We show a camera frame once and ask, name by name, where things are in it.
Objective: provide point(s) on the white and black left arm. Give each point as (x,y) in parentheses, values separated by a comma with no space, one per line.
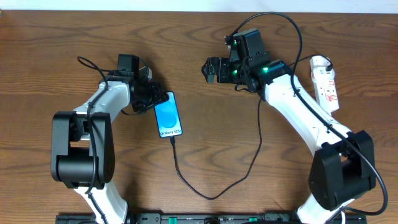
(83,155)

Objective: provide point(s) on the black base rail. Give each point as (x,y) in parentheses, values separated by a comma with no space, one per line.
(156,218)

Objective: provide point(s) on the blue Samsung Galaxy smartphone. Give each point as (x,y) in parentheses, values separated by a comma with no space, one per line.
(168,119)

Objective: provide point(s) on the white power strip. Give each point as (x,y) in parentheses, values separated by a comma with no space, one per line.
(325,89)

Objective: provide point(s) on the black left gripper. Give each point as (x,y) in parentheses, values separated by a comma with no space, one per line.
(154,96)

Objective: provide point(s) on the white USB charger adapter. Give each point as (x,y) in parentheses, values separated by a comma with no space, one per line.
(320,61)

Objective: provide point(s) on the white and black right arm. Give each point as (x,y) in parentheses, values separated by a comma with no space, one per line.
(343,161)

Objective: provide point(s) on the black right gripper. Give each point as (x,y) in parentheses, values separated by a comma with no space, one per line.
(218,70)

